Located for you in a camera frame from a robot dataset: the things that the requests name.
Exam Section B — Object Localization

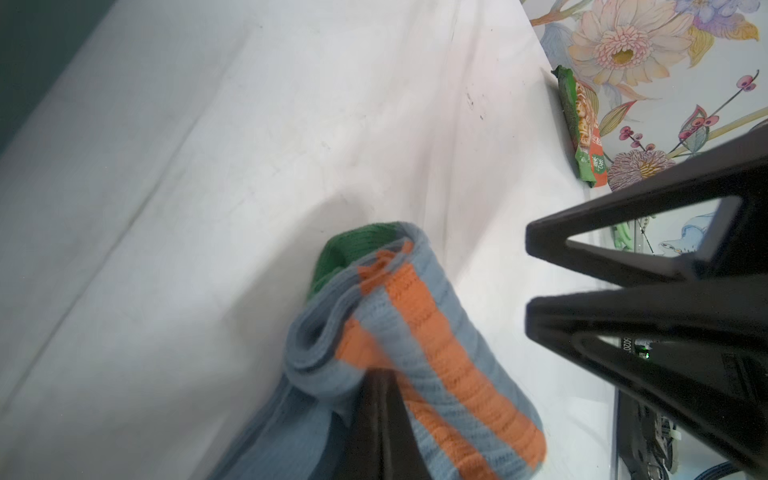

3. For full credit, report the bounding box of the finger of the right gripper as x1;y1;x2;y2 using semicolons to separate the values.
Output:
525;275;767;477
525;126;767;287

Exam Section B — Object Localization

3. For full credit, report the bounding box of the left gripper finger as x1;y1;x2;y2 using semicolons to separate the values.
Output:
333;369;431;480

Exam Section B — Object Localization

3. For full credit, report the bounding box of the blue orange green sock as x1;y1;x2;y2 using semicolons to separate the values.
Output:
211;222;547;479

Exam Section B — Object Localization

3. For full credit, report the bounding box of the orange green snack packet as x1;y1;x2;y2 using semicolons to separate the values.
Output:
552;65;608;188

